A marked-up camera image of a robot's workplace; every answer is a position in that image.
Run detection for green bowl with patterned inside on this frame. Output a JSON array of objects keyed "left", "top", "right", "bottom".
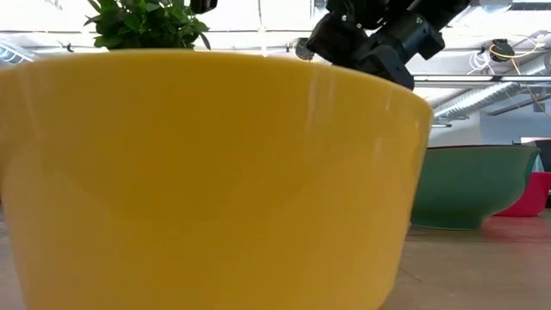
[{"left": 411, "top": 145, "right": 542, "bottom": 232}]

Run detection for red mini bowl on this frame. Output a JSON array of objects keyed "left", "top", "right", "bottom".
[{"left": 494, "top": 171, "right": 551, "bottom": 219}]

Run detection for yellow mini bowl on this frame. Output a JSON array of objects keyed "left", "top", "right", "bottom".
[{"left": 0, "top": 49, "right": 434, "bottom": 310}]

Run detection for green leafy plant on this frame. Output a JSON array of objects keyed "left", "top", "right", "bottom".
[{"left": 84, "top": 0, "right": 212, "bottom": 52}]

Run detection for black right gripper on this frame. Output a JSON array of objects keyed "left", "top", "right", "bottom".
[{"left": 307, "top": 12, "right": 415, "bottom": 91}]

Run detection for silver ventilation duct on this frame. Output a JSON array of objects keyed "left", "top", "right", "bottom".
[{"left": 432, "top": 81, "right": 524, "bottom": 121}]

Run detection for round black ceiling fixture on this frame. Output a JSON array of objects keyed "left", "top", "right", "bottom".
[
  {"left": 294, "top": 37, "right": 313, "bottom": 61},
  {"left": 488, "top": 38, "right": 516, "bottom": 64}
]

